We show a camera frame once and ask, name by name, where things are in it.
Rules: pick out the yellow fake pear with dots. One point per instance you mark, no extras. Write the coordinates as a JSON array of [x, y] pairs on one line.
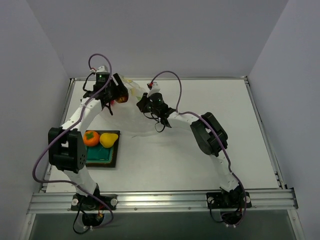
[[107, 140]]

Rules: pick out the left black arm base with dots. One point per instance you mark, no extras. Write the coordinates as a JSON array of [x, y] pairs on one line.
[[95, 211]]

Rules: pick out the dark brown fake fruit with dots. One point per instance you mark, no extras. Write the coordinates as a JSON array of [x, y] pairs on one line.
[[122, 98]]

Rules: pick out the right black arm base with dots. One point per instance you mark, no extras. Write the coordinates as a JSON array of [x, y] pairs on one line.
[[228, 208]]

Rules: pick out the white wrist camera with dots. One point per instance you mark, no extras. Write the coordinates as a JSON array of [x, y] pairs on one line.
[[153, 88], [103, 69]]

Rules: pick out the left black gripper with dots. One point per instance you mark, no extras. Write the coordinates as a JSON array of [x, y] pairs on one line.
[[119, 85]]

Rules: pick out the aluminium front rail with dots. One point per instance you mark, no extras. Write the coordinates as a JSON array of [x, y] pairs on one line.
[[161, 201]]

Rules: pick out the orange fake persimmon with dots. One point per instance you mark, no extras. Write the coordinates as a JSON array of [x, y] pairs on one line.
[[91, 138]]

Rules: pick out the square teal ceramic plate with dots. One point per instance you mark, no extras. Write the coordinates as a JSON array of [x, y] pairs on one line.
[[101, 157]]

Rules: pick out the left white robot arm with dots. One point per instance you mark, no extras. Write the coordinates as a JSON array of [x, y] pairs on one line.
[[67, 150]]

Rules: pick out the translucent white plastic bag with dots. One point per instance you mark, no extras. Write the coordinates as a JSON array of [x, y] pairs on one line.
[[126, 116]]

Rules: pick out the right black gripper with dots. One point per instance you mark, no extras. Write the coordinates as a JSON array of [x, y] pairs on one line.
[[143, 104]]

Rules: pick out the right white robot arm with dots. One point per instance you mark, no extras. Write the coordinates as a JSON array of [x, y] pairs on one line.
[[209, 135]]

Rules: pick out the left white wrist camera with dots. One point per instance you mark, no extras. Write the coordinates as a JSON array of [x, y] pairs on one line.
[[103, 69]]

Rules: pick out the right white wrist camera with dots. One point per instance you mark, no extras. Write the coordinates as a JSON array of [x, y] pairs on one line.
[[153, 88]]

